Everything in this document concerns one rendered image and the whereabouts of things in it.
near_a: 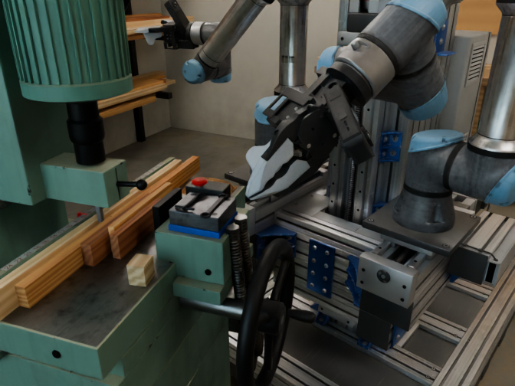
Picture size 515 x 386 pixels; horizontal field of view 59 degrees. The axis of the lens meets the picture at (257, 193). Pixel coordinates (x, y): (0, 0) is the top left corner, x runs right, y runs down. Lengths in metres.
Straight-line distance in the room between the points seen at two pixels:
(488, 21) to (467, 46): 2.28
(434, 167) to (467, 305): 1.01
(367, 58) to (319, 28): 3.40
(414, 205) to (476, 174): 0.17
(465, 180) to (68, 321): 0.83
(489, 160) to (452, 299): 1.07
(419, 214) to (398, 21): 0.61
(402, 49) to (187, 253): 0.48
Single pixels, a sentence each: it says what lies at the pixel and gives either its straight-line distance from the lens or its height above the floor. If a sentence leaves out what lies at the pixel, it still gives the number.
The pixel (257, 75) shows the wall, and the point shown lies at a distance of 4.29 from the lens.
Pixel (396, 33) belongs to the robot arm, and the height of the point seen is 1.30.
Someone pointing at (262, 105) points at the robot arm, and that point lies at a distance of 1.36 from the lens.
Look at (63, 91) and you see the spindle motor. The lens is 0.75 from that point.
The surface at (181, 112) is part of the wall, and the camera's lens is 4.82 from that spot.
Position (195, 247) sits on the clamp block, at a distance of 0.81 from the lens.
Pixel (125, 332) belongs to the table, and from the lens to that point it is 0.75.
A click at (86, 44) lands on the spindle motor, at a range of 0.74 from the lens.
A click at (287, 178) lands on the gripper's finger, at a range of 0.60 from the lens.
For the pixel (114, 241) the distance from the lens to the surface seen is 0.87.
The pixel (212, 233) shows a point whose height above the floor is 0.97.
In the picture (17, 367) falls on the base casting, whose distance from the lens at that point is 0.91.
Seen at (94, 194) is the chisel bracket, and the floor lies 1.03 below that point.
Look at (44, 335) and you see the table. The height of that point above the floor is 0.90.
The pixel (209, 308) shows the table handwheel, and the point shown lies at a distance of 0.87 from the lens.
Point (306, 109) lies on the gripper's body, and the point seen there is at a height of 1.22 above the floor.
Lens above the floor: 1.36
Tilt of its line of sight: 25 degrees down
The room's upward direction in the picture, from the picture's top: straight up
